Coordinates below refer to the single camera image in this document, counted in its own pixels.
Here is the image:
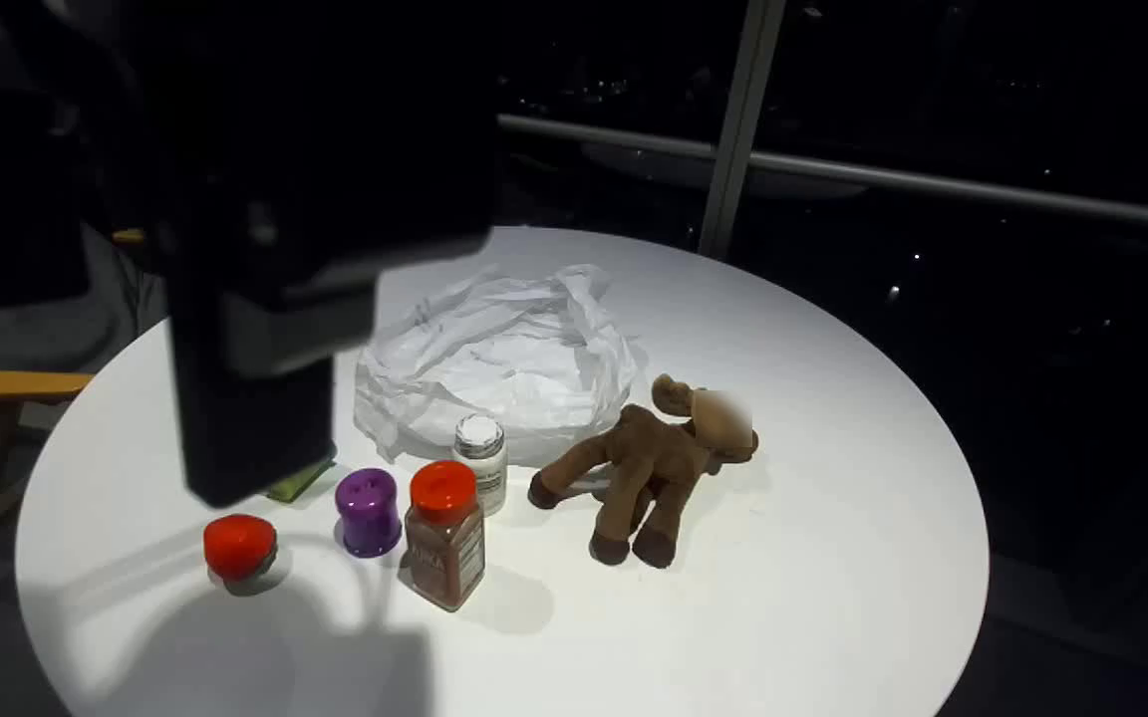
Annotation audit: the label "white plastic bag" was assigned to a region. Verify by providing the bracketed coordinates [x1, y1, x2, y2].
[350, 259, 647, 467]

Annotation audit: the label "small white-lid jar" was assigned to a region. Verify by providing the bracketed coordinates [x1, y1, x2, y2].
[452, 410, 513, 518]

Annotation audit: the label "brown moose plush toy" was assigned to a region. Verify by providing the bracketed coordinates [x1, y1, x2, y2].
[526, 370, 764, 573]

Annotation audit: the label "orange-lid spice jar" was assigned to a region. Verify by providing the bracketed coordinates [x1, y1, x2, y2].
[393, 458, 492, 616]

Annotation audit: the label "purple shaker container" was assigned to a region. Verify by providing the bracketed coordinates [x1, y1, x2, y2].
[332, 467, 407, 560]

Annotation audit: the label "red toy strawberry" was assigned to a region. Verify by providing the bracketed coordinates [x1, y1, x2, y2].
[198, 508, 282, 591]

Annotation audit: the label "grey horizontal railing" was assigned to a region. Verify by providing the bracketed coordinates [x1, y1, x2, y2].
[492, 110, 1148, 239]

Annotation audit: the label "grey chair wooden armrests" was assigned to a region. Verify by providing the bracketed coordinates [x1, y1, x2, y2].
[0, 77, 174, 604]

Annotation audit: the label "grey window post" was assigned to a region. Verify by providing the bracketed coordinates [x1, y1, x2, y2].
[692, 0, 789, 263]

